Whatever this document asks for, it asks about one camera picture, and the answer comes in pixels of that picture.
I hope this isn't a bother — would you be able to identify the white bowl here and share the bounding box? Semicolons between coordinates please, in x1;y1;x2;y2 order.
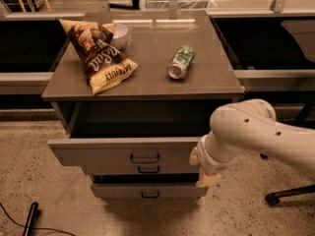
110;24;129;49

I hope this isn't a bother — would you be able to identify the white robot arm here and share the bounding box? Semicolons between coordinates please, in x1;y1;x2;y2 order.
189;99;315;188

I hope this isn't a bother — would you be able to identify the green soda can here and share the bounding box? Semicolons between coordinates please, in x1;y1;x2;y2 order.
166;45;195;80

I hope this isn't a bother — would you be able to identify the brown and yellow chip bag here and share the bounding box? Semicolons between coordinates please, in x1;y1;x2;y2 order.
60;20;138;95

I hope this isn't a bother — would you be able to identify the black floor cable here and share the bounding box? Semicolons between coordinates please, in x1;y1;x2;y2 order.
0;202;77;236

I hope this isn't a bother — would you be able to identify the grey top drawer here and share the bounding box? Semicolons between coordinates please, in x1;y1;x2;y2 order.
48;100;211;175

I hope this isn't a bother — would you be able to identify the black office chair base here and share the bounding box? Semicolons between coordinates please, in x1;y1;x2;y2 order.
265;103;315;207

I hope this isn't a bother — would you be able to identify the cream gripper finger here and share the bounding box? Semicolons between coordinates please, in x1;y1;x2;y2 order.
196;168;221;188
189;147;199;166

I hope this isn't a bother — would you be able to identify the white wire basket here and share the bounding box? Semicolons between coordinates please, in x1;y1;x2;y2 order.
140;0;219;10

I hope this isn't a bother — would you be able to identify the grey drawer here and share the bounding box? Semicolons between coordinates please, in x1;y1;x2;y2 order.
86;164;201;177
92;183;208;199
48;100;211;175

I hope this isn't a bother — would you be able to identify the black bar on floor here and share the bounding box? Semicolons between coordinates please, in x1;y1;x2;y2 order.
22;202;38;236

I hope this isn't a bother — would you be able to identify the grey middle drawer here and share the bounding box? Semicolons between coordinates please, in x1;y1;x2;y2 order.
86;164;201;177

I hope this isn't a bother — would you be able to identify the grey bottom drawer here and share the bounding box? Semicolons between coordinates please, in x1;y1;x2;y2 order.
92;183;208;199

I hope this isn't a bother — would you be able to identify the grey drawer cabinet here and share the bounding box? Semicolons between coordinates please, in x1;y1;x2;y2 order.
42;12;244;185

